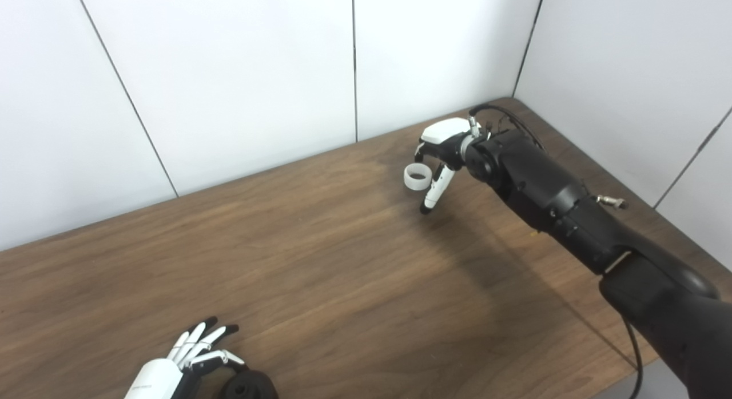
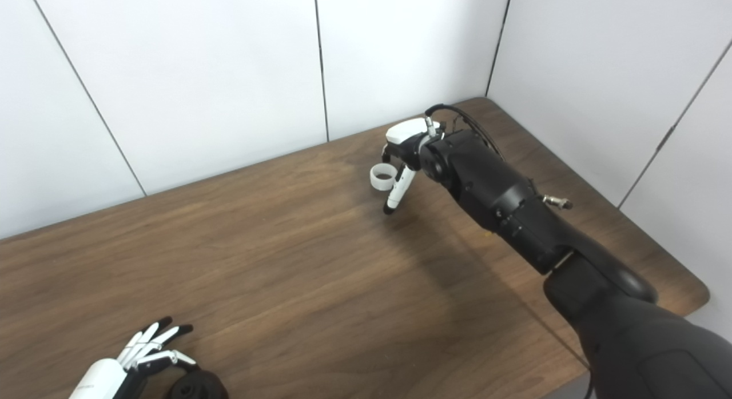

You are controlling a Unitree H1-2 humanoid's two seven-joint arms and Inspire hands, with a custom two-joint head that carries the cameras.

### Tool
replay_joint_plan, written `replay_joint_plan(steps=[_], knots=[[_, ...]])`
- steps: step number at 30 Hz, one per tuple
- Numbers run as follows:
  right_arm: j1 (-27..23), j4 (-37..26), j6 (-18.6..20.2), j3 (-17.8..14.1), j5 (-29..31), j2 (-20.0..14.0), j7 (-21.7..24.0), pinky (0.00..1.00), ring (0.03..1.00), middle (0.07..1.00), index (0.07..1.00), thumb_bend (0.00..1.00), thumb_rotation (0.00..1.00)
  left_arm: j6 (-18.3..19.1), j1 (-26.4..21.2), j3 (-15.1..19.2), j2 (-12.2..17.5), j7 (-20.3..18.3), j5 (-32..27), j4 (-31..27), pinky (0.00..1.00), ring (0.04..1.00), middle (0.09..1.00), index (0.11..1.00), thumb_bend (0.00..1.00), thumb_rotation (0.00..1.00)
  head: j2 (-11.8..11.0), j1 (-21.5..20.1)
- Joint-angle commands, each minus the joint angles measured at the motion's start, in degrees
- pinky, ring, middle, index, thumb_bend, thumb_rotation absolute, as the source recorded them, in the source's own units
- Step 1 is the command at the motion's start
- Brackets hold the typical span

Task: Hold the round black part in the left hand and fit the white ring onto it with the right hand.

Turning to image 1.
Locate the round black part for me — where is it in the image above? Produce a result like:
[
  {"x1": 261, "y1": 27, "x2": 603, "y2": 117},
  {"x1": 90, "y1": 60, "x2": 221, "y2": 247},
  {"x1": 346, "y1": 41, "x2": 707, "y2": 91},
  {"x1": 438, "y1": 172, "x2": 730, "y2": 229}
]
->
[{"x1": 220, "y1": 369, "x2": 279, "y2": 399}]

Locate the white ring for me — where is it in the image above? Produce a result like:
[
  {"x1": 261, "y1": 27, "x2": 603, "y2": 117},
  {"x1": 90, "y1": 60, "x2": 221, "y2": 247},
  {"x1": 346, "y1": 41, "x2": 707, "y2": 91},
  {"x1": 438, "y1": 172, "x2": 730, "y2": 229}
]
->
[{"x1": 404, "y1": 163, "x2": 431, "y2": 191}]

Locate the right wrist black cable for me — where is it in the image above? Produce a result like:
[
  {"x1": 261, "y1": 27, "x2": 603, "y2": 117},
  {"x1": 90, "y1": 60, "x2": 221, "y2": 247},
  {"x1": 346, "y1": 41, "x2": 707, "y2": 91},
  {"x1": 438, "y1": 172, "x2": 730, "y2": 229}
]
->
[{"x1": 469, "y1": 103, "x2": 645, "y2": 399}]

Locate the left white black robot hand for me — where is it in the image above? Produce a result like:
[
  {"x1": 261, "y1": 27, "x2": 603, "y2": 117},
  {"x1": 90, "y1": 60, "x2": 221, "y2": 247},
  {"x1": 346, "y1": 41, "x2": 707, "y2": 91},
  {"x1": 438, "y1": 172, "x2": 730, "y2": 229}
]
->
[{"x1": 124, "y1": 316, "x2": 246, "y2": 399}]

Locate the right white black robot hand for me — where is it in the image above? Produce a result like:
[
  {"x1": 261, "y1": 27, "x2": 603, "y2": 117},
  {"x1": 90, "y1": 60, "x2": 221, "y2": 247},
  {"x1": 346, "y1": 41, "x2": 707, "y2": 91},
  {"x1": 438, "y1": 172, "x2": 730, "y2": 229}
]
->
[{"x1": 413, "y1": 118, "x2": 475, "y2": 215}]

